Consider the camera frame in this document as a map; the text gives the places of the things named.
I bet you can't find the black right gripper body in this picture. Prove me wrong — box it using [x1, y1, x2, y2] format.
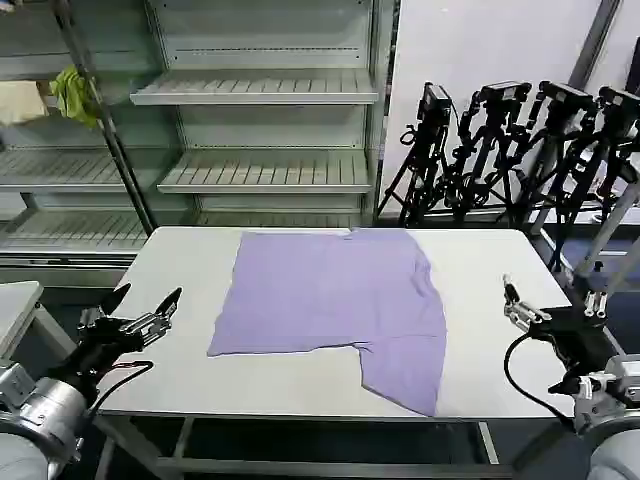
[542, 306, 624, 375]

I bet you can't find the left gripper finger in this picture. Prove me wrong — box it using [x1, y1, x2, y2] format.
[119, 286, 183, 349]
[77, 282, 132, 331]

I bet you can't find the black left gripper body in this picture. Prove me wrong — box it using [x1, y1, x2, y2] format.
[48, 316, 147, 395]

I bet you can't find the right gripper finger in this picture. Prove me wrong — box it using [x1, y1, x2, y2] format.
[502, 273, 551, 332]
[582, 290, 610, 320]

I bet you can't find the purple t-shirt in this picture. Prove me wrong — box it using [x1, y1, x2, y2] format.
[206, 227, 448, 418]

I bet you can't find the large white table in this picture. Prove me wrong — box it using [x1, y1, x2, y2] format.
[92, 225, 579, 480]

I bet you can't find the small white side table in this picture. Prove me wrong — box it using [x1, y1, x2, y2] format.
[0, 280, 77, 384]

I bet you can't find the grey metal shelf unit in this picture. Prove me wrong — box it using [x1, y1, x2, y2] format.
[130, 0, 401, 229]
[0, 0, 166, 289]

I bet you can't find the black metal rack pole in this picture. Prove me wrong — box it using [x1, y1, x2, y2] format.
[53, 0, 159, 237]

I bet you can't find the green cloth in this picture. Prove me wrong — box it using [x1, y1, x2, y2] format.
[48, 64, 101, 129]

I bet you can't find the beige cloth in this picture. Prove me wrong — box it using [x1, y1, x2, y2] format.
[0, 79, 55, 127]

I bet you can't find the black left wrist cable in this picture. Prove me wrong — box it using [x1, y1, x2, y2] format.
[82, 359, 154, 419]

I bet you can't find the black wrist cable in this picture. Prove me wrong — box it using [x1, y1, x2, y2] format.
[82, 359, 154, 419]
[502, 329, 582, 432]

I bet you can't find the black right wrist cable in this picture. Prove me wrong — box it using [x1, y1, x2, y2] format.
[502, 329, 582, 432]

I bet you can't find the silver aluminium frame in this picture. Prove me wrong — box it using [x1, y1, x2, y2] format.
[529, 167, 640, 301]

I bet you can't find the black camera tripod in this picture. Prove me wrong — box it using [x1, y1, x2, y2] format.
[564, 84, 640, 274]
[443, 79, 534, 227]
[519, 79, 600, 274]
[377, 81, 460, 227]

